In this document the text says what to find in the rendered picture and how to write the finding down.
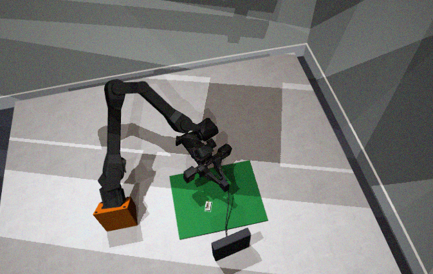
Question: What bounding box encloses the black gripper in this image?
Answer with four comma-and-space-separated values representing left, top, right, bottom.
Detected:
183, 142, 232, 185

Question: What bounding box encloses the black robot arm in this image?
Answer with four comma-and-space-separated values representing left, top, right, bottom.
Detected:
98, 79, 219, 209

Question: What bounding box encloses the black connector plug with cable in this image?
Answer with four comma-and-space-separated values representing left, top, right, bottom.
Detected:
215, 175, 229, 220

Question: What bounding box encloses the green flat circuit board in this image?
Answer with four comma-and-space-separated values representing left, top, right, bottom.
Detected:
169, 160, 268, 240

